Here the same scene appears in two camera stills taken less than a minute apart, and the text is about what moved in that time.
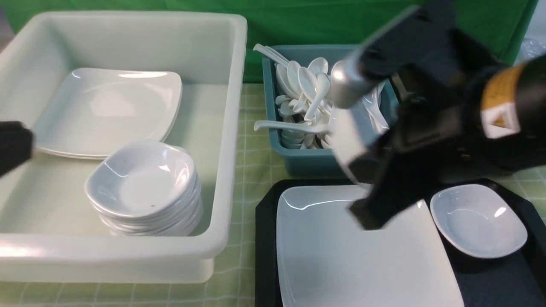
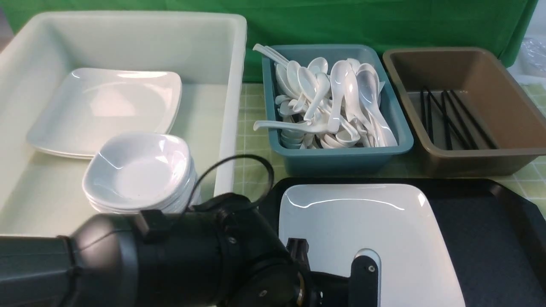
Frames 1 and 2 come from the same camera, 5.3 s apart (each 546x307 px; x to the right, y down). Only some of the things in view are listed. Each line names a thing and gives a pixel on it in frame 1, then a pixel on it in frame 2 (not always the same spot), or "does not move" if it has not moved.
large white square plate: x=325 y=257 does not move
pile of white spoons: x=305 y=101 does not move
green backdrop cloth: x=504 y=26 does not move
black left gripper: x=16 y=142 to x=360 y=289
